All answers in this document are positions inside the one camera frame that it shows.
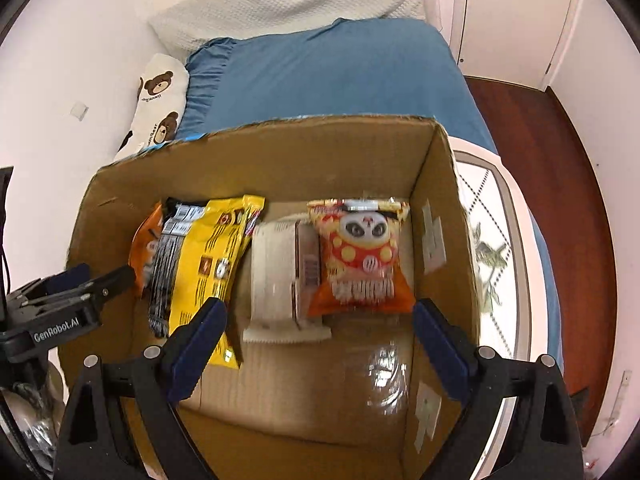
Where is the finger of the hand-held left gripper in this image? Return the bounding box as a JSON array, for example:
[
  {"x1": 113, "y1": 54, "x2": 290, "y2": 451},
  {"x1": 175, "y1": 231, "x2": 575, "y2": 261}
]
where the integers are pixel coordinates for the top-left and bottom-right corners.
[
  {"x1": 50, "y1": 265, "x2": 137, "y2": 308},
  {"x1": 10, "y1": 262, "x2": 93, "y2": 308}
]

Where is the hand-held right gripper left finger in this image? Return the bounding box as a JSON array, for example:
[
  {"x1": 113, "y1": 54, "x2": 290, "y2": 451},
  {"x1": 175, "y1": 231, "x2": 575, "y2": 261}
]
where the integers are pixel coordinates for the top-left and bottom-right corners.
[{"x1": 59, "y1": 297, "x2": 228, "y2": 480}]

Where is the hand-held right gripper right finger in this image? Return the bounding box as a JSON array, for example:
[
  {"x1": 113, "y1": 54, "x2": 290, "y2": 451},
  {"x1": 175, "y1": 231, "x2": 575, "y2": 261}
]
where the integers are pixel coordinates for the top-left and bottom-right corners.
[{"x1": 412, "y1": 298, "x2": 585, "y2": 480}]

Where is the black striped snack packet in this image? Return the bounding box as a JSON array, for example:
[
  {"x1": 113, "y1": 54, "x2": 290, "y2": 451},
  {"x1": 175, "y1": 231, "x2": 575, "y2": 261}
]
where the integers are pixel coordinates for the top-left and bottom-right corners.
[{"x1": 147, "y1": 197, "x2": 208, "y2": 338}]

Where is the yellow snack packet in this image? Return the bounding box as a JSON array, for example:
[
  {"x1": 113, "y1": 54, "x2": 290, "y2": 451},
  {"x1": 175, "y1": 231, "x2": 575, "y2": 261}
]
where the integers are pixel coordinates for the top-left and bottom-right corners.
[{"x1": 167, "y1": 195, "x2": 266, "y2": 371}]

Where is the white snack packet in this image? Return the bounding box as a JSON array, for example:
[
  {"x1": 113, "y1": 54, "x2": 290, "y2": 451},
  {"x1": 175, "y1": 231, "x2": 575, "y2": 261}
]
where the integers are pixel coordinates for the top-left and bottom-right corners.
[{"x1": 242, "y1": 215, "x2": 333, "y2": 345}]

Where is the printed cardboard box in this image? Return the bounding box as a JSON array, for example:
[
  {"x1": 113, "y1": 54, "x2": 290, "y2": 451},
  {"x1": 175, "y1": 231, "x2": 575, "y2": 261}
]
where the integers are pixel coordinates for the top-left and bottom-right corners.
[{"x1": 57, "y1": 115, "x2": 483, "y2": 480}]

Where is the orange panda snack packet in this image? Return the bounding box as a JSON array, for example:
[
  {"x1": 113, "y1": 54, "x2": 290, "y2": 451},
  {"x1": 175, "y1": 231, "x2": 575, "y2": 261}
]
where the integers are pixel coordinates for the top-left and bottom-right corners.
[{"x1": 306, "y1": 197, "x2": 417, "y2": 318}]

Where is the grey crinkled plastic bag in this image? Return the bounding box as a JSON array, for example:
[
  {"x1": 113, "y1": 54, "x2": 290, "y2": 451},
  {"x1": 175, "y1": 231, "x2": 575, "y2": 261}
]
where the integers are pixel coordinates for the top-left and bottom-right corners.
[{"x1": 0, "y1": 360, "x2": 66, "y2": 466}]

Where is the white floral quilted mat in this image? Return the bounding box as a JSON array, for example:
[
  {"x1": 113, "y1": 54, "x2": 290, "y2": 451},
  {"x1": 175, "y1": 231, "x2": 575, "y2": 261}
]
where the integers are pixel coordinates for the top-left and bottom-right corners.
[{"x1": 452, "y1": 137, "x2": 533, "y2": 361}]

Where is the bear print pillow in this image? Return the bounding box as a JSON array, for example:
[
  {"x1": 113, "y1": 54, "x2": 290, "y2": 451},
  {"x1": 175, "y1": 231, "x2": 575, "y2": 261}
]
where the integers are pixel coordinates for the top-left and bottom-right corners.
[{"x1": 114, "y1": 53, "x2": 191, "y2": 161}]

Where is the blue bed sheet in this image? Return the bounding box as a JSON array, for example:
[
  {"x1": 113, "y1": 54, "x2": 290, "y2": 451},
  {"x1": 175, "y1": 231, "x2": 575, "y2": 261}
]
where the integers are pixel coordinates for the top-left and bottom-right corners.
[{"x1": 177, "y1": 17, "x2": 563, "y2": 376}]

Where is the white textured pillow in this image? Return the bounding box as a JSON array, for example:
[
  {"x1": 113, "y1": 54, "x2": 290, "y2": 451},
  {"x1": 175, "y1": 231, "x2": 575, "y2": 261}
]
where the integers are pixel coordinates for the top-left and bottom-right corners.
[{"x1": 150, "y1": 0, "x2": 428, "y2": 56}]

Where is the white door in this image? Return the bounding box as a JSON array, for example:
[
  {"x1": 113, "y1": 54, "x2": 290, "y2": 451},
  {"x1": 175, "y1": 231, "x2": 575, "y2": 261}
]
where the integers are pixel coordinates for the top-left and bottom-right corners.
[{"x1": 440, "y1": 0, "x2": 586, "y2": 91}]

